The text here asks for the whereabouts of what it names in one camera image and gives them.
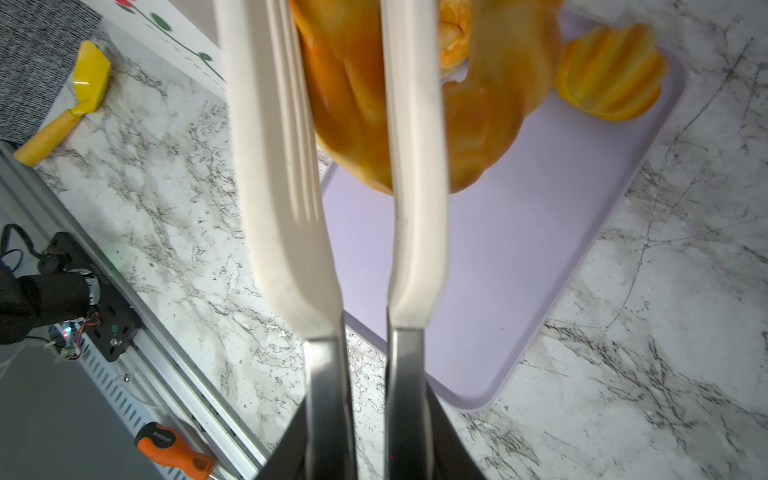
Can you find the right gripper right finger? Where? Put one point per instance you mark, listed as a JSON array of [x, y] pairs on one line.
[[451, 459]]

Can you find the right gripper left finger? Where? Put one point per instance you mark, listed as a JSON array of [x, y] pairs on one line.
[[287, 461]]

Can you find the white food tongs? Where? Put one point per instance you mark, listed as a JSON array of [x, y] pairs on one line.
[[277, 177]]

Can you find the ring doughnut bread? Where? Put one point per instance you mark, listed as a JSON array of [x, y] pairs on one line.
[[515, 49]]

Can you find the white floral paper bag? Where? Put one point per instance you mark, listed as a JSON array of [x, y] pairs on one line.
[[167, 31]]

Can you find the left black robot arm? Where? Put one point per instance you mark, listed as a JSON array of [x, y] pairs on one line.
[[32, 301]]

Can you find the lilac plastic tray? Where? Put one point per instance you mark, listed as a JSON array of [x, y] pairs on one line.
[[517, 236]]

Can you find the striped round bun top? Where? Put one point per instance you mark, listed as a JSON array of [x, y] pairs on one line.
[[613, 73]]

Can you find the orange handled screwdriver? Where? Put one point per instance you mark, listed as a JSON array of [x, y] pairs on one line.
[[167, 447]]

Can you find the aluminium front rail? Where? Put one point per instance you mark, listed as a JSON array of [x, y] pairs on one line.
[[158, 365]]

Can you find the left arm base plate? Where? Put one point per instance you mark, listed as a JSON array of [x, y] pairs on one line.
[[111, 326]]

